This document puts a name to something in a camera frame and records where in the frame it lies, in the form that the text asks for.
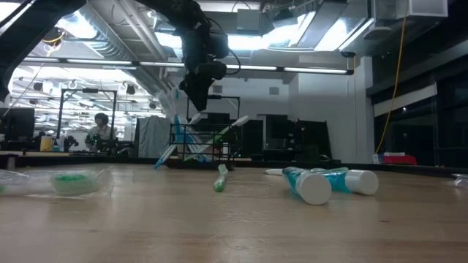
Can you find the black aluminium rail frame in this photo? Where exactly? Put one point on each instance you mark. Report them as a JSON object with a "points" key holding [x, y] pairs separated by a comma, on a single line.
{"points": [[91, 159]]}

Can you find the black stand frame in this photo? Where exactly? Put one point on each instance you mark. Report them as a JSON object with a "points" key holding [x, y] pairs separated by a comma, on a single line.
{"points": [[87, 90]]}

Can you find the person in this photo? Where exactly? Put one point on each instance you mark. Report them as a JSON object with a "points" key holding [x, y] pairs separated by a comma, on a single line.
{"points": [[100, 129]]}

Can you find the red box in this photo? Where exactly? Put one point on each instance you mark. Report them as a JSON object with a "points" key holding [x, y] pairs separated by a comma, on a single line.
{"points": [[400, 159]]}

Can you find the grey cloth cover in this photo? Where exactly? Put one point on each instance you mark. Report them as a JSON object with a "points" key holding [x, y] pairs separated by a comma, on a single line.
{"points": [[153, 137]]}

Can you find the yellow container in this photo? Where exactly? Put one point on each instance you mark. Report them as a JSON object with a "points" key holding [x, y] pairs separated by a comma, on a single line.
{"points": [[46, 144]]}

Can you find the black computer monitor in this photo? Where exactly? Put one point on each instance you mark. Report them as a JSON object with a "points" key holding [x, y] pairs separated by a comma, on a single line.
{"points": [[18, 124]]}

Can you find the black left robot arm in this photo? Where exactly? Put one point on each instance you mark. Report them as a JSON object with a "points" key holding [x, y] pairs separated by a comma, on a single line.
{"points": [[22, 40]]}

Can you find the clear plastic strip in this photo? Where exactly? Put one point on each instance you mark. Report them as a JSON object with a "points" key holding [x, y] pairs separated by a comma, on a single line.
{"points": [[460, 180]]}

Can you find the teal toothpaste tube white cap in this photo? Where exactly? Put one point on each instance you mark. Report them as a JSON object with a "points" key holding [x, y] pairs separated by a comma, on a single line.
{"points": [[311, 188], [360, 182]]}

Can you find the long ceiling light bar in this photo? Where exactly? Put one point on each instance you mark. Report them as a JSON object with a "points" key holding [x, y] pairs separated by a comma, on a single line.
{"points": [[109, 62]]}

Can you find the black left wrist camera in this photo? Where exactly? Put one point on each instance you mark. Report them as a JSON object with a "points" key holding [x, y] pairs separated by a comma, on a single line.
{"points": [[219, 45]]}

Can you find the white toothbrush green stripe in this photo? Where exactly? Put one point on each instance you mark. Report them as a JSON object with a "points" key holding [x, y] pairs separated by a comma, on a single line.
{"points": [[223, 133]]}

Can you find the black panel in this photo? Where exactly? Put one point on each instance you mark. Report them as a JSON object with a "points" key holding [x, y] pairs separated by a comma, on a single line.
{"points": [[311, 139]]}

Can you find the blue toothbrush in clear wrapper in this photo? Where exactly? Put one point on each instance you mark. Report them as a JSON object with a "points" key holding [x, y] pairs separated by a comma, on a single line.
{"points": [[195, 118], [176, 95]]}

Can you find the blue toothbrush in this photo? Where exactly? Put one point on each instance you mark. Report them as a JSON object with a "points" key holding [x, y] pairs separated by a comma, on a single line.
{"points": [[164, 158], [195, 118], [176, 95]]}

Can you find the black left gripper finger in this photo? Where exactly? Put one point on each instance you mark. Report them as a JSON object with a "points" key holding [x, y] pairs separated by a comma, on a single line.
{"points": [[187, 87], [202, 96]]}

